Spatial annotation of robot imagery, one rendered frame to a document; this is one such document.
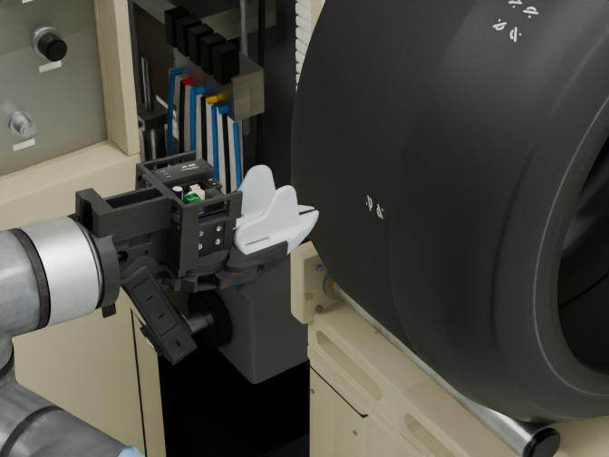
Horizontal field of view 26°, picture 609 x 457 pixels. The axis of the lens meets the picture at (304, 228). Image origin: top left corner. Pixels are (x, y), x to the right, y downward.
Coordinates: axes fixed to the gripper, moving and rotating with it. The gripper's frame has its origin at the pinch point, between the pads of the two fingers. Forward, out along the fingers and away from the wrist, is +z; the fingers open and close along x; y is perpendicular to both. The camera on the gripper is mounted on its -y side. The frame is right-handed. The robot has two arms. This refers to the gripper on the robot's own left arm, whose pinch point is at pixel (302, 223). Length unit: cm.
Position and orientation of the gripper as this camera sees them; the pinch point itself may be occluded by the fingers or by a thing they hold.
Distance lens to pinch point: 108.5
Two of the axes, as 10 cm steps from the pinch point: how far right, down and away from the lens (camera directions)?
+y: 1.0, -8.4, -5.3
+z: 8.2, -2.4, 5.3
